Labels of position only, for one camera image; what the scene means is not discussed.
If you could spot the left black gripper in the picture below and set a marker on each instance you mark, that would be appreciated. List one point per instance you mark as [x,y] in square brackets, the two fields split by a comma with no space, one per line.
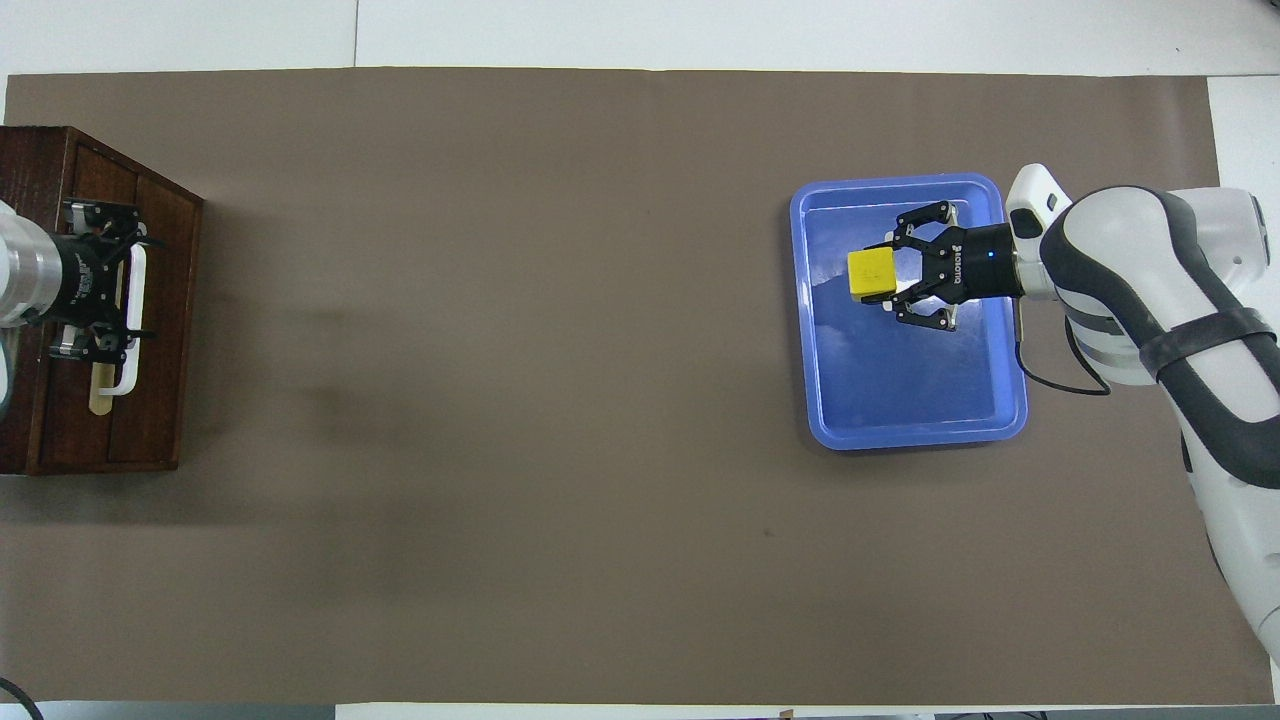
[85,278]

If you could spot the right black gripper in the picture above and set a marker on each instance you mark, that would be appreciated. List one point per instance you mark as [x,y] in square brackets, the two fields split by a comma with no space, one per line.
[985,263]

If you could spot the yellow cube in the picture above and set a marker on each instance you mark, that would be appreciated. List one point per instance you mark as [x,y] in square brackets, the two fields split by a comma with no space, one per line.
[872,275]

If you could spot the wooden drawer with dark front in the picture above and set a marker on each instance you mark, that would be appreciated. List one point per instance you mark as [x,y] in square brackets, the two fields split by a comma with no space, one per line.
[170,300]

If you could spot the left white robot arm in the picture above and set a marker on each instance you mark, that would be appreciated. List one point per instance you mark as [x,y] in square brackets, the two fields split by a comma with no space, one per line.
[18,270]

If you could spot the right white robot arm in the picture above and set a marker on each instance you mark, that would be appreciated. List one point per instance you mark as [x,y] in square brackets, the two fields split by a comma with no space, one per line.
[1180,300]

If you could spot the dark wooden drawer cabinet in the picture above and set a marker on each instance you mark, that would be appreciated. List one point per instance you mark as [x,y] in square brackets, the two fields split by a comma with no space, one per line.
[30,160]

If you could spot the blue plastic tray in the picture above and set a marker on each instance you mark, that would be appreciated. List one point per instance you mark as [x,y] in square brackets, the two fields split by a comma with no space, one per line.
[900,390]

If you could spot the brown table mat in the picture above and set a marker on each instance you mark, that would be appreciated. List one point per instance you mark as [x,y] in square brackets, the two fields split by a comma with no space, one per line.
[500,400]

